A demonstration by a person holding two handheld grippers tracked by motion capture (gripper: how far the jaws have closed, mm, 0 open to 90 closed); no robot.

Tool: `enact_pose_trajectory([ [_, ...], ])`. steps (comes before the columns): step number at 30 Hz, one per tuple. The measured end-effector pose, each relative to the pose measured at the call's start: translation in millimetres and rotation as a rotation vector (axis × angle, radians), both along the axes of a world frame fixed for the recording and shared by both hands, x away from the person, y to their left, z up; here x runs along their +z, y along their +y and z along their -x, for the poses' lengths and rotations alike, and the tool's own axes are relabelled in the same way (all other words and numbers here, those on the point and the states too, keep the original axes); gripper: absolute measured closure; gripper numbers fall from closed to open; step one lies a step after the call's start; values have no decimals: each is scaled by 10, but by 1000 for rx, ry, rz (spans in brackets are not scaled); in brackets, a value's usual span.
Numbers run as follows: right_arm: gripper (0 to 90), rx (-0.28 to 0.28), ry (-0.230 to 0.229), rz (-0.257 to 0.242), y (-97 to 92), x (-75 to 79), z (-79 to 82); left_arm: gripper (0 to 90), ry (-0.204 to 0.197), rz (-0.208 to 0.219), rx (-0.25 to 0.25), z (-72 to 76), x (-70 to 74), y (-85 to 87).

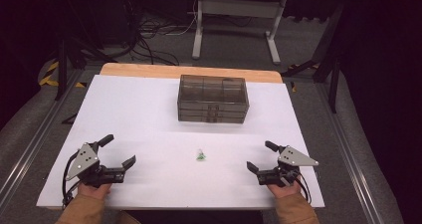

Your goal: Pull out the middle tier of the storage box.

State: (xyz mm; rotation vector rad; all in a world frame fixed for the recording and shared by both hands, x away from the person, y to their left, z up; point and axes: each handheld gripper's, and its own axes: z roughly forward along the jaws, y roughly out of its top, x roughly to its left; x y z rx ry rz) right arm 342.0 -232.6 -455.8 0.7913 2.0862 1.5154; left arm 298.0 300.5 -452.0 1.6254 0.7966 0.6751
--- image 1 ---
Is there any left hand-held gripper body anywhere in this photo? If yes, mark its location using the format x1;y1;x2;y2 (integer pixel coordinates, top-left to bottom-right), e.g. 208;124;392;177
65;141;127;189

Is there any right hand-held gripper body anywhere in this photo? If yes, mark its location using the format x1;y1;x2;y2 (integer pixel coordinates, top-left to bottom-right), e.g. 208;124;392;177
257;145;320;187

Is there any smoky clear drawer box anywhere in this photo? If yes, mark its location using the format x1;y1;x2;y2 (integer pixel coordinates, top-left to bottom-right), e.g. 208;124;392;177
176;74;251;124

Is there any person's left hand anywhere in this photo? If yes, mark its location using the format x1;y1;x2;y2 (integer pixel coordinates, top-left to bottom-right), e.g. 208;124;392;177
77;181;112;200

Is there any person's right hand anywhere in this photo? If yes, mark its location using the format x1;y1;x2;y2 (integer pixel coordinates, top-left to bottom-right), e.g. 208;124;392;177
266;179;302;199

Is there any white board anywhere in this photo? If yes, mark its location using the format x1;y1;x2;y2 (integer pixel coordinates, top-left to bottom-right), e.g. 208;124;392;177
36;74;325;209

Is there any person's dark lap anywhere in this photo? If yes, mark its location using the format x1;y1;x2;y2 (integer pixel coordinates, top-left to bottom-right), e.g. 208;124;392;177
123;209;265;224

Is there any wooden table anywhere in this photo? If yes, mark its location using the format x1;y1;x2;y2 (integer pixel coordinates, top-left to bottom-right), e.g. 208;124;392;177
99;62;284;85

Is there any black metal stand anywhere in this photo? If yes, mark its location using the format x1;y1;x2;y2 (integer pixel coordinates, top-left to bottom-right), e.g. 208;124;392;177
281;1;346;114
54;34;117;102

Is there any yellow black floor tape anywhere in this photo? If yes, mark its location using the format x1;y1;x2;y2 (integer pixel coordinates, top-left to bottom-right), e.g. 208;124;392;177
38;61;88;89

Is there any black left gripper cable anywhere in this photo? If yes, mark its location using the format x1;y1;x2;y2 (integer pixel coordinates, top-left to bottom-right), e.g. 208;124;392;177
61;151;84;208

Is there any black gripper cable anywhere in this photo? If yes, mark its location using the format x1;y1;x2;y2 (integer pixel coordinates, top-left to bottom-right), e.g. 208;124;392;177
61;151;84;208
294;172;314;205

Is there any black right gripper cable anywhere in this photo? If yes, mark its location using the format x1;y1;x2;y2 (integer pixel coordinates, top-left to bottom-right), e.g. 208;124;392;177
294;172;314;205

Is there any black triangular bracket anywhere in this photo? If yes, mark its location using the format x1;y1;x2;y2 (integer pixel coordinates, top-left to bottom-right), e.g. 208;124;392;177
62;112;79;125

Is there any aluminium floor rail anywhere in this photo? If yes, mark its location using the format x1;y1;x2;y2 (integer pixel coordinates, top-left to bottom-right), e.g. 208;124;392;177
0;69;85;212
314;82;386;224

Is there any bundle of floor cables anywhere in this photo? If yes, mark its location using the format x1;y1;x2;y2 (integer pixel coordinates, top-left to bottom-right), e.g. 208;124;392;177
126;14;201;67

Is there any white metal table frame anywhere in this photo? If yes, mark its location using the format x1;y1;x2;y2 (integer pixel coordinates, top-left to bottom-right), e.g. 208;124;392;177
191;0;289;66

